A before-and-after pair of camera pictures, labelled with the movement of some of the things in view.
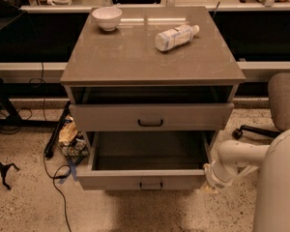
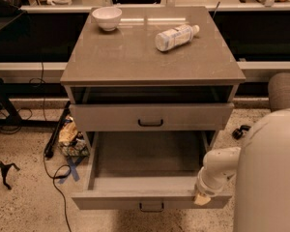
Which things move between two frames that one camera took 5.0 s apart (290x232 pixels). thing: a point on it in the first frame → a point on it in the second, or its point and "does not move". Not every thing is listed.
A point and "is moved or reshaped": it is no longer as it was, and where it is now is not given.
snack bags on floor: x=71 y=142 does not move
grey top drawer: x=171 y=117 does not move
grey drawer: x=147 y=159 is moved or reshaped
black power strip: x=48 y=152 does not move
